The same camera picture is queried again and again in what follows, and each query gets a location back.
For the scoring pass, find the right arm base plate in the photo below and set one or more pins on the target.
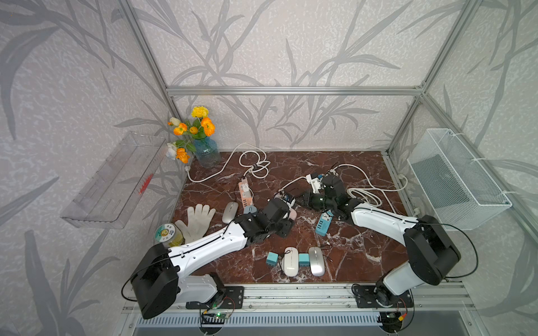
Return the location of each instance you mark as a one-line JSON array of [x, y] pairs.
[[374, 297]]

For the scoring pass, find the white wire mesh basket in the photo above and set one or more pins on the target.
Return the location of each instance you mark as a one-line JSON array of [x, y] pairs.
[[460, 190]]

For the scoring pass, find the white work glove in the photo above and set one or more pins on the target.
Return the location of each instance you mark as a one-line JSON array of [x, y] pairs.
[[199, 218]]

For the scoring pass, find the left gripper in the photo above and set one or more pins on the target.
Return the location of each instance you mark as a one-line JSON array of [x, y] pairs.
[[287, 229]]

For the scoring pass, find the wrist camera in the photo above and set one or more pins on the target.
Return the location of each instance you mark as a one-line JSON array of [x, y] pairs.
[[288, 198], [315, 181]]

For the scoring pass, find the orange yellow artificial flowers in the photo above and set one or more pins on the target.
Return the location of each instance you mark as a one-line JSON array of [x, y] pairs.
[[200, 127]]

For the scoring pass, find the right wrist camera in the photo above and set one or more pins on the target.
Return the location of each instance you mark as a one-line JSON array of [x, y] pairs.
[[315, 181]]

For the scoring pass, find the grey wireless mouse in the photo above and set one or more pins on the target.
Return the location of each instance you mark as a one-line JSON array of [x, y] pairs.
[[230, 212]]

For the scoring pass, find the blue glass vase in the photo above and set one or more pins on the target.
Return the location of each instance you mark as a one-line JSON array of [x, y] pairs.
[[207, 152]]

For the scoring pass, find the teal power strip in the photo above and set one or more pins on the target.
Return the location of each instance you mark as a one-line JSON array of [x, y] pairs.
[[323, 223]]

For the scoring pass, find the clear plastic wall shelf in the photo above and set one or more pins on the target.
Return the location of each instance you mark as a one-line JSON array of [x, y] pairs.
[[109, 199]]

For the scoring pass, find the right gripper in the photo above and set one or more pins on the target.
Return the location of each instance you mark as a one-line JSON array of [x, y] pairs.
[[306, 199]]

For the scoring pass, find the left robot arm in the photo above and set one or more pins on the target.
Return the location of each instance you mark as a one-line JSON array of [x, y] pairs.
[[165, 274]]

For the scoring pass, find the silver wireless mouse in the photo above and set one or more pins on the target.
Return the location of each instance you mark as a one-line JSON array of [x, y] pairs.
[[316, 260]]

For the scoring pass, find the light blue wireless mouse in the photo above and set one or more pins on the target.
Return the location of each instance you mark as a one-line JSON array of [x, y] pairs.
[[250, 209]]

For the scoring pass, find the white wireless mouse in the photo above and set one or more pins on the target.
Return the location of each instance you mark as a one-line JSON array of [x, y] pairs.
[[290, 262]]

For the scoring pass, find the pink wireless mouse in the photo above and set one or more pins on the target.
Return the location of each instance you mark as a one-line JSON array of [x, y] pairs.
[[292, 215]]

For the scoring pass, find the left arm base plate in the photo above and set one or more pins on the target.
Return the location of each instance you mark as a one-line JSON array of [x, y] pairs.
[[230, 297]]

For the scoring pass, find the teal usb charger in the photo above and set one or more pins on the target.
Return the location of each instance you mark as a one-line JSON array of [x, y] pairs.
[[303, 260], [272, 259]]

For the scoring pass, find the orange power strip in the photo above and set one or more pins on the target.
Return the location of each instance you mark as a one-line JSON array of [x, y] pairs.
[[245, 193]]

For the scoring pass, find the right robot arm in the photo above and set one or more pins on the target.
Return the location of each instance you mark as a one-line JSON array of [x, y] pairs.
[[432, 253]]

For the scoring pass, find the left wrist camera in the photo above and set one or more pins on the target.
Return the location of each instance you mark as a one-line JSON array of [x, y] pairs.
[[288, 198]]

